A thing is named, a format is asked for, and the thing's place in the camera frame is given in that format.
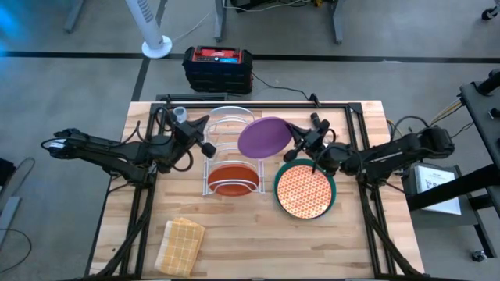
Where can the purple plate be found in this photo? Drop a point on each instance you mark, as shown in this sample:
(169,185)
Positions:
(263,138)

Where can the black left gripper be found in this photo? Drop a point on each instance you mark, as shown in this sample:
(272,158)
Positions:
(186,136)

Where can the grey box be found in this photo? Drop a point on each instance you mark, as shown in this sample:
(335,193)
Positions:
(441,221)

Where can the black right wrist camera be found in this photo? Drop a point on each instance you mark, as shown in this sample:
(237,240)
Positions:
(291,156)

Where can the black caster wheel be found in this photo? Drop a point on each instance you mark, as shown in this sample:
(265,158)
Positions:
(478,256)
(489,13)

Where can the small grey cup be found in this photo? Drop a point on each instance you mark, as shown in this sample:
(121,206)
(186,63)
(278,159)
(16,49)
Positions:
(180,114)

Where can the white paper booklet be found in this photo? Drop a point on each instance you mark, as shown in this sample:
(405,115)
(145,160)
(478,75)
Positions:
(433,183)

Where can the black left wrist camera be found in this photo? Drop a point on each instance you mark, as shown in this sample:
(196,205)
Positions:
(209,150)

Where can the yellow checked cloth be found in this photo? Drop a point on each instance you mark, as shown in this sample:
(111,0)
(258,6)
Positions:
(179,247)

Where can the black equipment cart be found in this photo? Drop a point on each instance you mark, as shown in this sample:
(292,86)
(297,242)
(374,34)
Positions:
(480,113)

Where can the white tower fan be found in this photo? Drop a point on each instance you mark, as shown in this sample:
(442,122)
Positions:
(156,48)

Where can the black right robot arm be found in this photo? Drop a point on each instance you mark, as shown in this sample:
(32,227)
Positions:
(390,156)

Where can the patterned plate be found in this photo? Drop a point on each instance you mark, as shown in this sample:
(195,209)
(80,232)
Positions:
(304,191)

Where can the black aluminium table frame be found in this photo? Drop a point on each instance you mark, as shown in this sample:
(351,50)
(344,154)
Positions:
(156,108)

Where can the green plate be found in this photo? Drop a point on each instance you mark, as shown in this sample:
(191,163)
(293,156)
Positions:
(282,169)

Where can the black bar behind table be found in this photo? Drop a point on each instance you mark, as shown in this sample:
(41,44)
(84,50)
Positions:
(195,97)

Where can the grey desk leg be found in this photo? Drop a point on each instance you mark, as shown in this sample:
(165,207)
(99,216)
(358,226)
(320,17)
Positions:
(162,11)
(74,15)
(220,23)
(338,23)

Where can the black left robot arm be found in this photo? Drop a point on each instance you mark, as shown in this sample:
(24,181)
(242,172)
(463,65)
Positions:
(117,152)

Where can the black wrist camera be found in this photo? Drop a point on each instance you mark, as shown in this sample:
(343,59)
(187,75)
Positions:
(291,156)
(209,150)

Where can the red and black power station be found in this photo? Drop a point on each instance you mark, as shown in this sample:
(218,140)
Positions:
(216,78)

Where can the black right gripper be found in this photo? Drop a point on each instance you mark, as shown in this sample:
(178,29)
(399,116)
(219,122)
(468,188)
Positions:
(316,136)

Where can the plain orange plate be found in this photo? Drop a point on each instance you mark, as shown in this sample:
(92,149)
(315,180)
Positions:
(232,172)

